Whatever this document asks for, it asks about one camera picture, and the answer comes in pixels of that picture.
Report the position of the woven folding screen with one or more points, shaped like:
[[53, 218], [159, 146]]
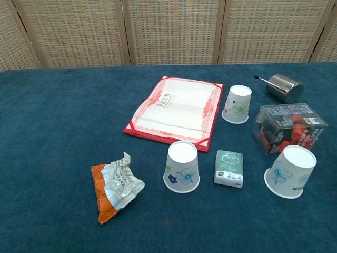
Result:
[[171, 31]]

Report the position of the paper cup green flower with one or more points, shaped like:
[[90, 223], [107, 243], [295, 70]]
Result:
[[237, 105]]

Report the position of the shiny steel cup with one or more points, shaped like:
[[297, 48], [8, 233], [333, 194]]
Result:
[[292, 92]]

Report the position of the green white tissue pack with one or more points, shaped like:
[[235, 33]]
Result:
[[228, 168]]

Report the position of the paper cup dark blue flower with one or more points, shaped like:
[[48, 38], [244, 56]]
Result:
[[181, 163]]

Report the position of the blue carpet table cover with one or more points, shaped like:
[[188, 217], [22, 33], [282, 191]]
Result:
[[52, 118]]

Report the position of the black tipped metal stick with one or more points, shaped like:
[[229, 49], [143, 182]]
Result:
[[268, 82]]

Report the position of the red certificate folder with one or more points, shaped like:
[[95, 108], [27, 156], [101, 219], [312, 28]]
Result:
[[158, 138]]

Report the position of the crumpled orange silver wrapper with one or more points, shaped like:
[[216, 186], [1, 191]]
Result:
[[118, 184]]

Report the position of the certificate paper red border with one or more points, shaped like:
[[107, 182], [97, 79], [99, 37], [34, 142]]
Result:
[[179, 110]]

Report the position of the clear box of capsules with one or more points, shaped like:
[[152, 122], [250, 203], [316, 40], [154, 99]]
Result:
[[289, 124]]

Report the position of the paper cup light blue flower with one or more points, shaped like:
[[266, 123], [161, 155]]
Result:
[[289, 171]]

